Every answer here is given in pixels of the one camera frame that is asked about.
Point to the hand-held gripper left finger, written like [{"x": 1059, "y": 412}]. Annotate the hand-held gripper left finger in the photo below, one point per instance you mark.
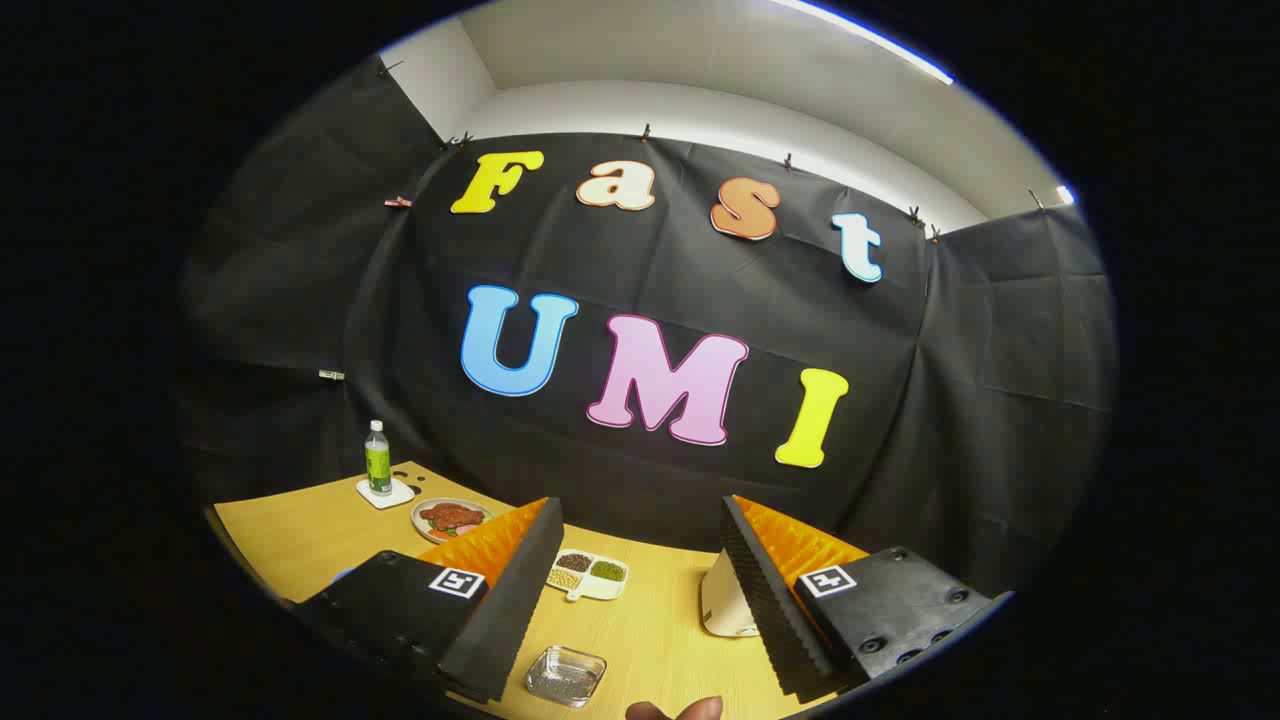
[{"x": 505, "y": 600}]

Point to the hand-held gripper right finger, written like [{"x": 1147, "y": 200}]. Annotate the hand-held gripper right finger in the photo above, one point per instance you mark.
[{"x": 760, "y": 600}]

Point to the white toaster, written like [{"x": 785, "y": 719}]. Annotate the white toaster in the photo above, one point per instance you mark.
[{"x": 720, "y": 600}]

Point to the perforated metal basket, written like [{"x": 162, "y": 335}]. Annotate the perforated metal basket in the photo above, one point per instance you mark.
[{"x": 565, "y": 675}]

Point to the plate of model food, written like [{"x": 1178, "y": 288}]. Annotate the plate of model food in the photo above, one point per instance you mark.
[{"x": 450, "y": 517}]

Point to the white divided bean tray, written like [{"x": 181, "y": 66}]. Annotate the white divided bean tray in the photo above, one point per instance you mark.
[{"x": 607, "y": 585}]

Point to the white square coaster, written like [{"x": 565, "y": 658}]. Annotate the white square coaster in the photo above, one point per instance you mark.
[{"x": 396, "y": 497}]

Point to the green label plastic bottle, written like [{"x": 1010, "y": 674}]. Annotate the green label plastic bottle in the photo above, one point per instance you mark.
[{"x": 378, "y": 465}]

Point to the row of backdrop clips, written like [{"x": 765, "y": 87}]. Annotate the row of backdrop clips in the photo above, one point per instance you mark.
[{"x": 398, "y": 202}]

